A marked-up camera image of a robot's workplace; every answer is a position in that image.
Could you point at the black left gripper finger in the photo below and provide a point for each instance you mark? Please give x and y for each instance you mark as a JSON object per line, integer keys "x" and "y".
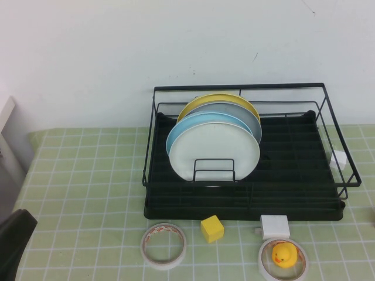
{"x": 14, "y": 243}

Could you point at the white round plate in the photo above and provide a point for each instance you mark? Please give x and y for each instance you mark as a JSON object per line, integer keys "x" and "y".
{"x": 214, "y": 146}

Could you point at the light blue round plate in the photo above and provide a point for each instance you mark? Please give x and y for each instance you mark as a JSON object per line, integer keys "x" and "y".
{"x": 178, "y": 131}

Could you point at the yellow round plate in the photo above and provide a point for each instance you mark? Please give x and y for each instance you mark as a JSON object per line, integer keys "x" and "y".
{"x": 216, "y": 98}

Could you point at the grey round plate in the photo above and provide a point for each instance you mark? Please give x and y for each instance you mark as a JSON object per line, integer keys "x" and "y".
{"x": 240, "y": 117}

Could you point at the green checkered tablecloth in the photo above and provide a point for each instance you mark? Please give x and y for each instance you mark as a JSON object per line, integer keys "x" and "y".
{"x": 88, "y": 175}

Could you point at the white desk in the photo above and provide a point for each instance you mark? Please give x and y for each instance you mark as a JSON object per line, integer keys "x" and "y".
{"x": 11, "y": 140}

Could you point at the white tape roll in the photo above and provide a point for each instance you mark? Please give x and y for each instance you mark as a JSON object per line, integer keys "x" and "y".
{"x": 262, "y": 260}
{"x": 145, "y": 244}

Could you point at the yellow cube block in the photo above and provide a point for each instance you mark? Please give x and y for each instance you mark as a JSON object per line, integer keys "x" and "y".
{"x": 212, "y": 229}

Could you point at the large white power adapter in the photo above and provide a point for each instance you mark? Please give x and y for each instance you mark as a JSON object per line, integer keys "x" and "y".
{"x": 275, "y": 226}

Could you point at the yellow rubber duck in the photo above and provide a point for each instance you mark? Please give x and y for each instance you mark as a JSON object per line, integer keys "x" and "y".
{"x": 283, "y": 254}

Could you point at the small white power adapter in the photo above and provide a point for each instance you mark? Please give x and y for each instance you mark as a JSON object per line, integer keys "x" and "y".
{"x": 338, "y": 159}

